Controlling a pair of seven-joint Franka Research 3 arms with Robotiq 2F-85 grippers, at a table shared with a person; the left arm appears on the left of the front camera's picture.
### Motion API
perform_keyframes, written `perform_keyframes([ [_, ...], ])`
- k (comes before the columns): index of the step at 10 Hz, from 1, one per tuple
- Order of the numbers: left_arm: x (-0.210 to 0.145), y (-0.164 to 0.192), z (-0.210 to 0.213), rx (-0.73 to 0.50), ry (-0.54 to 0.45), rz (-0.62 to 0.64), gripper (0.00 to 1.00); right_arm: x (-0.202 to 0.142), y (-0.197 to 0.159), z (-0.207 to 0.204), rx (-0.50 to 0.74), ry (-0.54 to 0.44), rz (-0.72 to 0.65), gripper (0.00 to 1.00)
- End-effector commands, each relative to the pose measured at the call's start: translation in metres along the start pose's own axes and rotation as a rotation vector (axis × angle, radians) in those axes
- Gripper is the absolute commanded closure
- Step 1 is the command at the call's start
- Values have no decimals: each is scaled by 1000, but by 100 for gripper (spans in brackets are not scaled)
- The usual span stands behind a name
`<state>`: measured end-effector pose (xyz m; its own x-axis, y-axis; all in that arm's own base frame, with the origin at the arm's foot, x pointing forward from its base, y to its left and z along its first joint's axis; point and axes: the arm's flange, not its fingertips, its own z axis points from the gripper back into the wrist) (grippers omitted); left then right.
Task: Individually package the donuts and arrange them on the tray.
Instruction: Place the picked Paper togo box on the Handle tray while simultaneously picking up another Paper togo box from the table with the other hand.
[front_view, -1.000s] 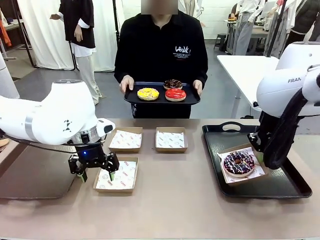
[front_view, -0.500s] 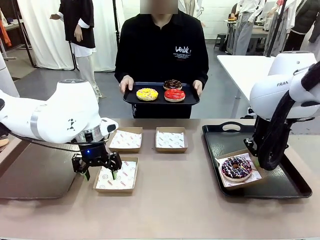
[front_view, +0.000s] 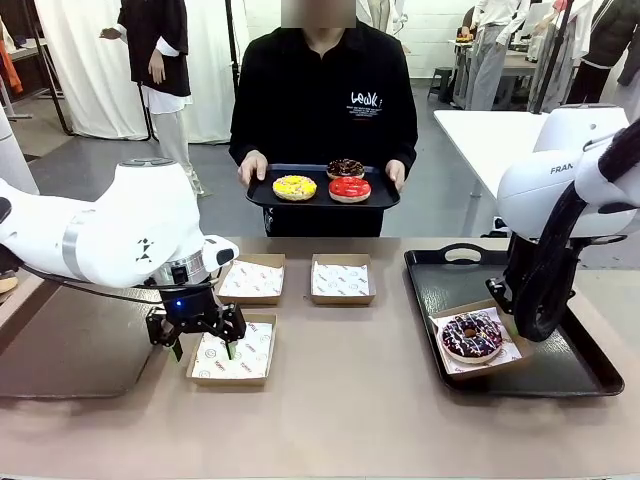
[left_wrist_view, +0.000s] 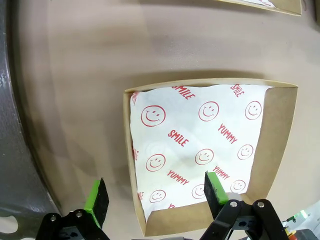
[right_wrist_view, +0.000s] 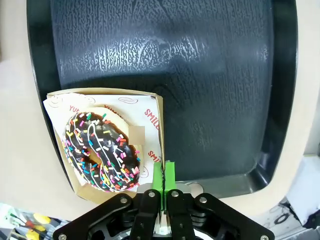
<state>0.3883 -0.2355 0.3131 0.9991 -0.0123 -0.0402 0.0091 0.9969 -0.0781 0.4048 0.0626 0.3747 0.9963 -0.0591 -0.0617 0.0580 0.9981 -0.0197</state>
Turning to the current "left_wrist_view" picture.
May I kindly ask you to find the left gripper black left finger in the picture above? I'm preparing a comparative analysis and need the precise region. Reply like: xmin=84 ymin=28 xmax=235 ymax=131
xmin=37 ymin=177 xmax=110 ymax=240

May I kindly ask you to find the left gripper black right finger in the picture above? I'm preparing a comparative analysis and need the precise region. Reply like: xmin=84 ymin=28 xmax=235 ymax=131
xmin=199 ymin=171 xmax=286 ymax=240

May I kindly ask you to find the white smiley print paper liner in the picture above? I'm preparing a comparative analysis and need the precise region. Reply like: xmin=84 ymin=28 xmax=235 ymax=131
xmin=129 ymin=84 xmax=275 ymax=222
xmin=247 ymin=0 xmax=277 ymax=10

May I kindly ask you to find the brown cardboard tray box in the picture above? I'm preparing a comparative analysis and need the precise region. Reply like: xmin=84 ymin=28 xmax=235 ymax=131
xmin=123 ymin=78 xmax=299 ymax=238
xmin=212 ymin=0 xmax=303 ymax=17

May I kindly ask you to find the dark brown serving tray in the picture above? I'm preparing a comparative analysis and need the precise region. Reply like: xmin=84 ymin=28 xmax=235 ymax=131
xmin=0 ymin=0 xmax=63 ymax=240

